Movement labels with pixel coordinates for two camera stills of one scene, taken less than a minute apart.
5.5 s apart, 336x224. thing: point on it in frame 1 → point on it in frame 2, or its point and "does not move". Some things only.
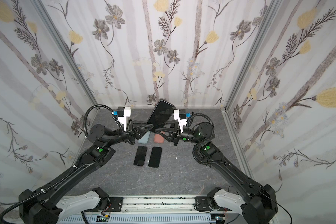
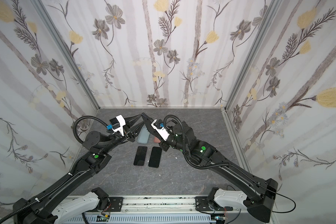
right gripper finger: [174, 125] → [148, 121]
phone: [155, 157] does not move
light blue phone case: [144, 138] does not move
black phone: [139, 159] does not move
